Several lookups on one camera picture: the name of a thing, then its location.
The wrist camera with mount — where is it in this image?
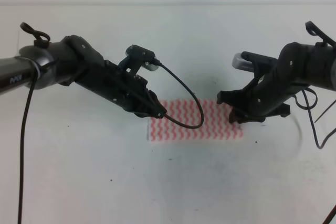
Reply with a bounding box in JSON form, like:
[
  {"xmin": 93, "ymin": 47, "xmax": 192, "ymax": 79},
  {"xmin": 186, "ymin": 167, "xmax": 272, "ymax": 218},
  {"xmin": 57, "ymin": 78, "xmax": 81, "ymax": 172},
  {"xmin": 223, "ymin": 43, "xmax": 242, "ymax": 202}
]
[
  {"xmin": 118, "ymin": 45, "xmax": 159, "ymax": 77},
  {"xmin": 232, "ymin": 51, "xmax": 278, "ymax": 83}
]

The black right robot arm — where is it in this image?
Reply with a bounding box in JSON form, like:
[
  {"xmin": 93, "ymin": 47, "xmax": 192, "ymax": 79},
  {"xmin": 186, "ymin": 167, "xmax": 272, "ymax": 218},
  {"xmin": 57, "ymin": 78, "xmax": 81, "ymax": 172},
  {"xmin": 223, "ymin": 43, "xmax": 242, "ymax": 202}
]
[{"xmin": 217, "ymin": 21, "xmax": 335, "ymax": 124}]

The black left camera cable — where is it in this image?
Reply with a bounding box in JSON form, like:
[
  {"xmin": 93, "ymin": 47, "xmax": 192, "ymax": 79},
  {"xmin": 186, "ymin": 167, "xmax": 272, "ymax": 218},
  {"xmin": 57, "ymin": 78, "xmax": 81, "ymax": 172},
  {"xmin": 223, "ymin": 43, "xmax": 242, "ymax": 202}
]
[{"xmin": 17, "ymin": 62, "xmax": 205, "ymax": 224}]

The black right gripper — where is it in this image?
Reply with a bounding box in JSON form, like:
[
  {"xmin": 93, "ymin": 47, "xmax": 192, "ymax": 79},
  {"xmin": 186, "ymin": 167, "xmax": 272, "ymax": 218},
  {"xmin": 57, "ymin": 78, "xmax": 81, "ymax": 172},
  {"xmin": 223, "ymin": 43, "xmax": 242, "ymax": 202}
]
[{"xmin": 217, "ymin": 74, "xmax": 309, "ymax": 124}]

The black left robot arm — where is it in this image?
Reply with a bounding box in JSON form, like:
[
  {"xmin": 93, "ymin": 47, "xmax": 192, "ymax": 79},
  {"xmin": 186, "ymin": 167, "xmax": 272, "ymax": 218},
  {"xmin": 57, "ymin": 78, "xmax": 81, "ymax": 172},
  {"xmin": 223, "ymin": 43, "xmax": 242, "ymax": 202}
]
[{"xmin": 1, "ymin": 23, "xmax": 166, "ymax": 119}]

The pink white wavy towel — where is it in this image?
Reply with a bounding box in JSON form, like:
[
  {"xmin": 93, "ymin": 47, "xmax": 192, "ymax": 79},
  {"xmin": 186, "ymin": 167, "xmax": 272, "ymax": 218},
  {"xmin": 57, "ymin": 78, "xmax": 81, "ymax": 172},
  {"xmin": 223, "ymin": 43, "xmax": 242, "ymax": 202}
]
[{"xmin": 145, "ymin": 98, "xmax": 245, "ymax": 143}]

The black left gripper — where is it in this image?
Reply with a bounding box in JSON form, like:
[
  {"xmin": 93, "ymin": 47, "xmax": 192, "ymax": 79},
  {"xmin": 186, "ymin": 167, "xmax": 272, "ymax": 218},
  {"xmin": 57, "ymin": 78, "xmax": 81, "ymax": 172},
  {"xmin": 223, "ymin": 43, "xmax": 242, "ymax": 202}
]
[{"xmin": 89, "ymin": 64, "xmax": 167, "ymax": 118}]

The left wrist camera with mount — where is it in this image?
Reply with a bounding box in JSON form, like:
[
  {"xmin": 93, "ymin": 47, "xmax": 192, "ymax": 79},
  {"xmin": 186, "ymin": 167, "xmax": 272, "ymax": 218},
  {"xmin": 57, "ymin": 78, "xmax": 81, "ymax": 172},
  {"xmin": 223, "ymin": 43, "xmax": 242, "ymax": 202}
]
[{"xmin": 118, "ymin": 45, "xmax": 159, "ymax": 77}]

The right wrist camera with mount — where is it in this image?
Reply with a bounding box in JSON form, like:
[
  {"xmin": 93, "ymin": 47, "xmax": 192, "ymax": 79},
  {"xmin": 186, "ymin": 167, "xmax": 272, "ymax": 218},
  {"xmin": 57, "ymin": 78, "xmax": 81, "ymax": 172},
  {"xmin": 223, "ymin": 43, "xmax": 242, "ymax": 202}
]
[{"xmin": 232, "ymin": 51, "xmax": 278, "ymax": 83}]

